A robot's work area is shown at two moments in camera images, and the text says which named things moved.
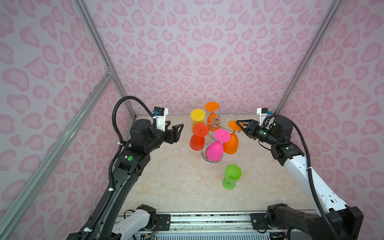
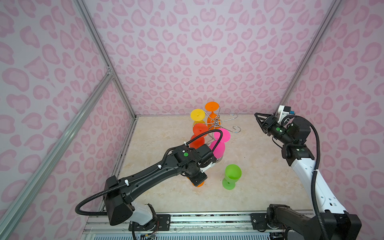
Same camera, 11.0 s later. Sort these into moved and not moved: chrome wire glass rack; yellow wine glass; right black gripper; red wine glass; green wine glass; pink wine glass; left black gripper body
Moved: left black gripper body; right black gripper
Not moved: pink wine glass; red wine glass; yellow wine glass; chrome wire glass rack; green wine glass
